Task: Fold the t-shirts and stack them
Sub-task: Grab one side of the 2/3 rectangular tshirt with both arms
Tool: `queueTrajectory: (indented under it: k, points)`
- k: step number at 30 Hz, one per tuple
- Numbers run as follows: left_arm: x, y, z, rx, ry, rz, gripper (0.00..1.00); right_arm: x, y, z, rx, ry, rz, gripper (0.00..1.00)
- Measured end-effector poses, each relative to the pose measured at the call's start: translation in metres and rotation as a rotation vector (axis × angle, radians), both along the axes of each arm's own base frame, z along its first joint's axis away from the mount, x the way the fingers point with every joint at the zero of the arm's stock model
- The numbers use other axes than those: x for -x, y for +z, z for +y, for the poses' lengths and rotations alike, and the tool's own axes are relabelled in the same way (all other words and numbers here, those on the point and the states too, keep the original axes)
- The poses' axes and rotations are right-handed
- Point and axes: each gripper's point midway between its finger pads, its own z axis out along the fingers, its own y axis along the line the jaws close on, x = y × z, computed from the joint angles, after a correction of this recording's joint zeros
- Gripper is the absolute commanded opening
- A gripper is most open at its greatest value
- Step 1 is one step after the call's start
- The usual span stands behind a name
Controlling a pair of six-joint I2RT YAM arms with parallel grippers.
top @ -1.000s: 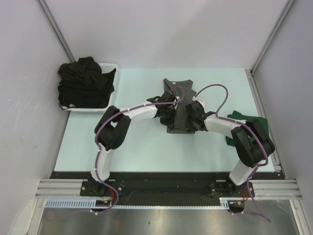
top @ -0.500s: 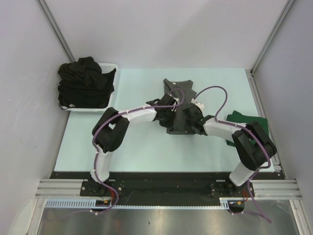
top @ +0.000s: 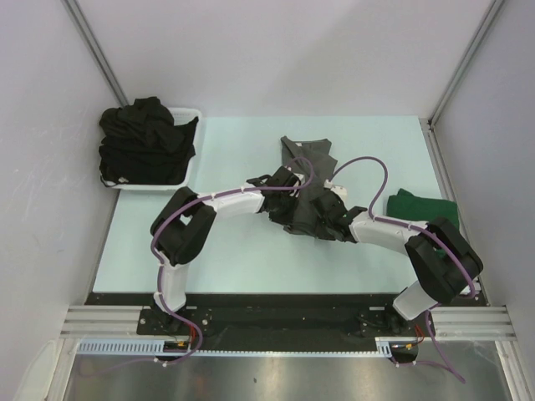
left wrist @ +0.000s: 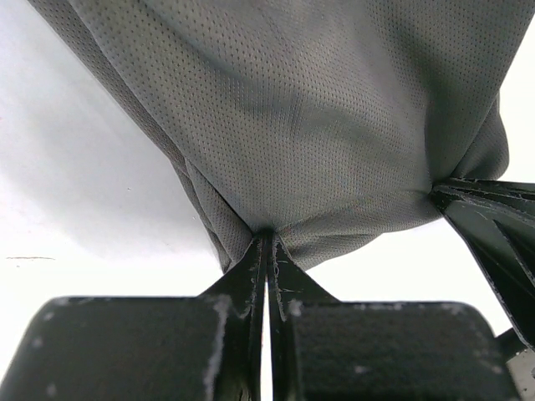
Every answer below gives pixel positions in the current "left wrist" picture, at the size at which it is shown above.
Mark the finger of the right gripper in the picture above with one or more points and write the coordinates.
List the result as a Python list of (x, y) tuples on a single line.
[(498, 228), (480, 186)]

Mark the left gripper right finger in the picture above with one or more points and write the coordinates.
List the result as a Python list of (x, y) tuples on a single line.
[(326, 349)]

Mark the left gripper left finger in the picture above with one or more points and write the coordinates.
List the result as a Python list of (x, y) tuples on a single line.
[(206, 347)]

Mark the grey t shirt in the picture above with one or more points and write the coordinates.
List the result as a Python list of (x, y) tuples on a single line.
[(325, 121)]

